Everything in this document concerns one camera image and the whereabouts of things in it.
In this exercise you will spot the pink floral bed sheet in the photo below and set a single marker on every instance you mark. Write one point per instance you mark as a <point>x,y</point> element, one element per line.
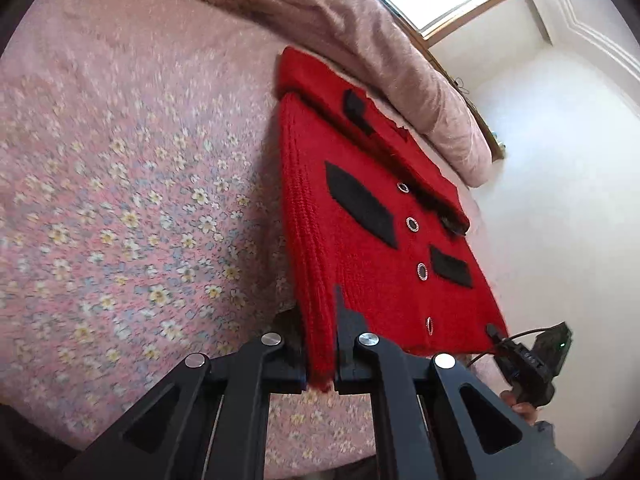
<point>141,221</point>

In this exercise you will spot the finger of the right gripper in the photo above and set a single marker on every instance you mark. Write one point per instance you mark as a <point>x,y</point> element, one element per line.
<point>496,336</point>

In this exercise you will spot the person right hand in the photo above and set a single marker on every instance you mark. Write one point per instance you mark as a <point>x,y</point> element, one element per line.
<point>524,409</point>

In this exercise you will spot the pink floral duvet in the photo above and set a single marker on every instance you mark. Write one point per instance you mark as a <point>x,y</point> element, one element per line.
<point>357,36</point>

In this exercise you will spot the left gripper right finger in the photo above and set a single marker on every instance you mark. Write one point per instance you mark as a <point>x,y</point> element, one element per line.
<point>432,418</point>

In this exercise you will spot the red knit cardigan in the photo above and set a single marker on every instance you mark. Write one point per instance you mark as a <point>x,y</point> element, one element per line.
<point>371,225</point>

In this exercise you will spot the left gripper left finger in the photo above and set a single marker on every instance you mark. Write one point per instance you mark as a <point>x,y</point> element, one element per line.
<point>207,418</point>

